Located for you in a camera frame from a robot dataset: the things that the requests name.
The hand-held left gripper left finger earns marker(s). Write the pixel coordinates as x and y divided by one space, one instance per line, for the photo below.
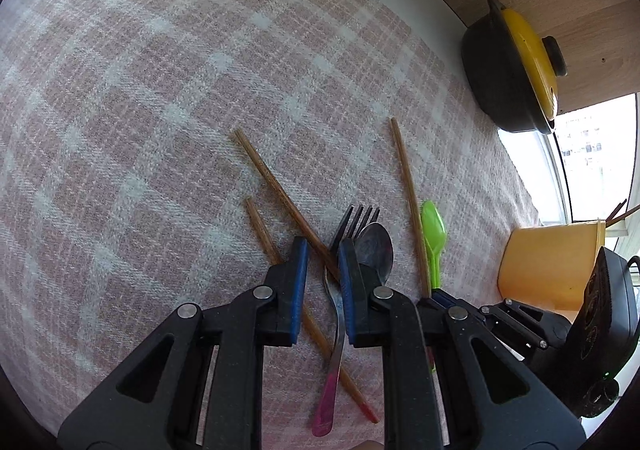
299 280

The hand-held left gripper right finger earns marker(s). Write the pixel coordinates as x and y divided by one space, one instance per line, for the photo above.
347 290

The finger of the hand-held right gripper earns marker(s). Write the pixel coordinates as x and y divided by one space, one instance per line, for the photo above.
525 325

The metal spoon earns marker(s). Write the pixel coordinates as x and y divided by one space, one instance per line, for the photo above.
376 250

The yellow plastic container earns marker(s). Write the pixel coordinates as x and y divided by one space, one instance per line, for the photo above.
545 265

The brown wooden chopstick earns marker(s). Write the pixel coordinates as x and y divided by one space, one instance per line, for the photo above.
616 211
260 225
629 213
270 180
407 190

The green plastic spoon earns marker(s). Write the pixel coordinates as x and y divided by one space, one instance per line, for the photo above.
432 225

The pink checked cloth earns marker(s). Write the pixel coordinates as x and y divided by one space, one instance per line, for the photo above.
150 105

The black pot with yellow lid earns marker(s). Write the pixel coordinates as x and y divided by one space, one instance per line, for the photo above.
500 70

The white window frame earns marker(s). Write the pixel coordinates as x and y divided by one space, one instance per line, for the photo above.
560 190

